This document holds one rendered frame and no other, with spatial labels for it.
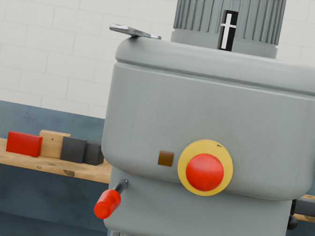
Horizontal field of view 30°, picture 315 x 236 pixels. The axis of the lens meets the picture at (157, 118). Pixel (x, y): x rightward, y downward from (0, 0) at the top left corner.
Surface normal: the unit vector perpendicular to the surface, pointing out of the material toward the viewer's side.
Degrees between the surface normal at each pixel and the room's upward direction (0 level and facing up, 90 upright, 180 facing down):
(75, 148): 90
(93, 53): 90
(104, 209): 90
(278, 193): 117
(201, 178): 94
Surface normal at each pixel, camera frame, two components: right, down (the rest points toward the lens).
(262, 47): 0.58, 0.19
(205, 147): -0.10, 0.10
